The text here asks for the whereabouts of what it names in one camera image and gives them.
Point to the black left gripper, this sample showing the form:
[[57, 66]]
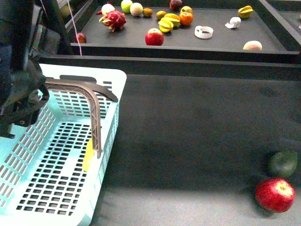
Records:
[[22, 95]]

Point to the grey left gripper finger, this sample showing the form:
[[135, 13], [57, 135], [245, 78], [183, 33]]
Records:
[[88, 91]]

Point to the yellow mango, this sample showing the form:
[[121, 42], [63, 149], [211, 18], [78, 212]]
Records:
[[88, 156]]

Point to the light blue plastic basket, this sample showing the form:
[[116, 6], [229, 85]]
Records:
[[42, 182]]

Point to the dark red plum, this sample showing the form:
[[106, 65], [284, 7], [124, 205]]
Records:
[[80, 38]]

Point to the pink dragon fruit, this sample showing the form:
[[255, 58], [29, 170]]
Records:
[[114, 20]]

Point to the white round fruit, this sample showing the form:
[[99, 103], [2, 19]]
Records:
[[106, 8]]

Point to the red apple on tray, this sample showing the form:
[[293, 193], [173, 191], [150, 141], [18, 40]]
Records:
[[154, 37]]

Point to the green apple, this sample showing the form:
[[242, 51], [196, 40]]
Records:
[[125, 6]]

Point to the beige round melon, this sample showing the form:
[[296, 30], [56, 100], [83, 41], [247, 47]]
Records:
[[136, 9]]

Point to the brown kiwi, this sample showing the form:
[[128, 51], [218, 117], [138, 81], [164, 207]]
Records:
[[147, 12]]

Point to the yellow starfruit front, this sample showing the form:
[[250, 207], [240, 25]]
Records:
[[165, 25]]

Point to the yellow starfruit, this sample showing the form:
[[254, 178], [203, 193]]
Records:
[[173, 18], [245, 12], [165, 25]]

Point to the olive green round fruit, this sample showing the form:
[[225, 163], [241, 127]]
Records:
[[160, 14]]

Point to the yellow starfruit behind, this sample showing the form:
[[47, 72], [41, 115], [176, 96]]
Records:
[[173, 18]]

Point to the orange persimmon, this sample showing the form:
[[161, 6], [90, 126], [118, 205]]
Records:
[[186, 18]]

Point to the dark purple fruit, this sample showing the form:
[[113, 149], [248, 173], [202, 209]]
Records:
[[175, 4]]

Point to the yellow red apple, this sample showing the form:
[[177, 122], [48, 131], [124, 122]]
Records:
[[186, 9]]

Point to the black shelf tray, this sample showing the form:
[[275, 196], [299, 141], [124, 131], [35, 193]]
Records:
[[207, 38]]

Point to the white foam net small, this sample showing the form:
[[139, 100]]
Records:
[[234, 23]]

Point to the pale peach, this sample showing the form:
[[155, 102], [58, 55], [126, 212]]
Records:
[[252, 45]]

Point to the yellow starfruit far right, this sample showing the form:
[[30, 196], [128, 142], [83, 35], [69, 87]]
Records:
[[245, 12]]

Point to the dark green avocado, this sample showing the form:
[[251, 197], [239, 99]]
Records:
[[282, 164]]

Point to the red apple near front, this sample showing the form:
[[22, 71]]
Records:
[[275, 194]]

